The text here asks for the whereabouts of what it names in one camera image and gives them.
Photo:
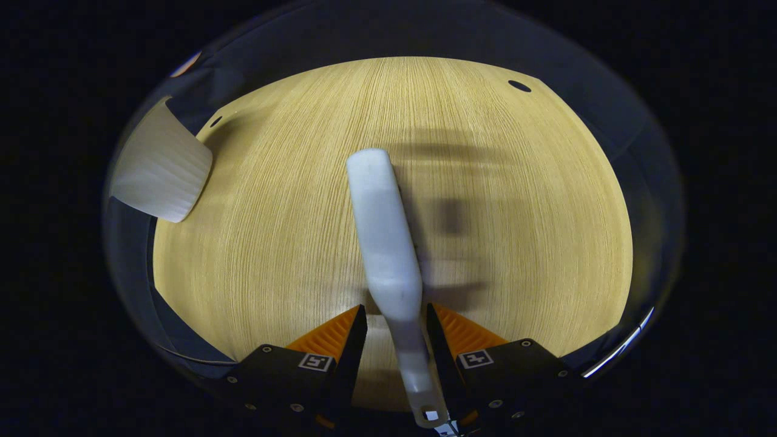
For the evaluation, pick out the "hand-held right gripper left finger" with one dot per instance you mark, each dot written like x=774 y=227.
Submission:
x=285 y=382

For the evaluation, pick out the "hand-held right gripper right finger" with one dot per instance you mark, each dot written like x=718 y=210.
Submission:
x=516 y=376

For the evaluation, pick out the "small white broom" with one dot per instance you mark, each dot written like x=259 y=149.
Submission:
x=388 y=243

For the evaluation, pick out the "white ribbed garbage bin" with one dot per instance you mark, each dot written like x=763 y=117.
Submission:
x=161 y=176

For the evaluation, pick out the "wooden desktop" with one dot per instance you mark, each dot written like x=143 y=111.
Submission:
x=273 y=243

